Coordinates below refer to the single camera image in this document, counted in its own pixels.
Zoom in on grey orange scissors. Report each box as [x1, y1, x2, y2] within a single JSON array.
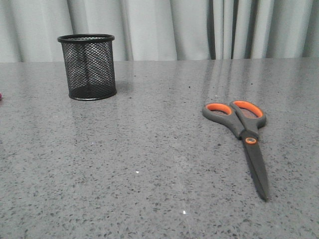
[[202, 100, 269, 202]]

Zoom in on black mesh pen cup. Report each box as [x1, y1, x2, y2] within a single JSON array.
[[57, 34, 117, 101]]

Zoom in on grey curtain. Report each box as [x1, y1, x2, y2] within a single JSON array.
[[0, 0, 319, 62]]

